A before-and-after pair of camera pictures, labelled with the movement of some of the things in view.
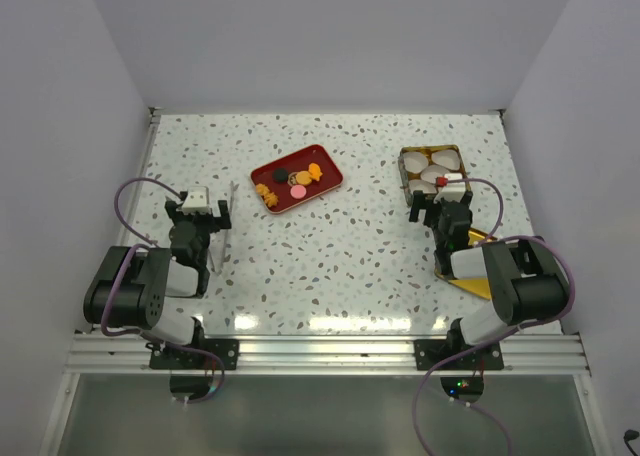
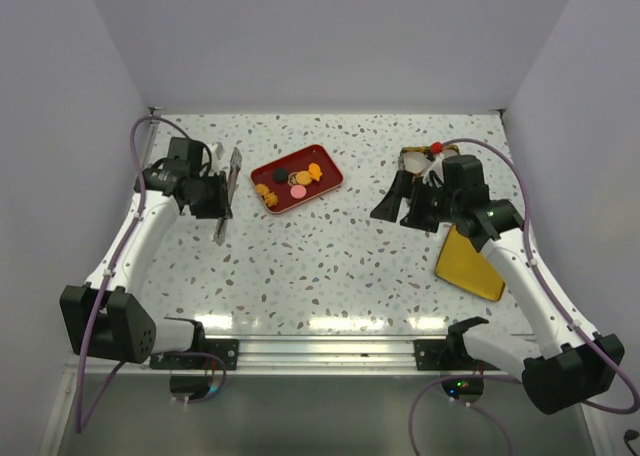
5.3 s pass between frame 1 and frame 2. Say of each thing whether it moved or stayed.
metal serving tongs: moved
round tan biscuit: stayed
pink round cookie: stayed
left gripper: moved
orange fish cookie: stayed
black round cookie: stayed
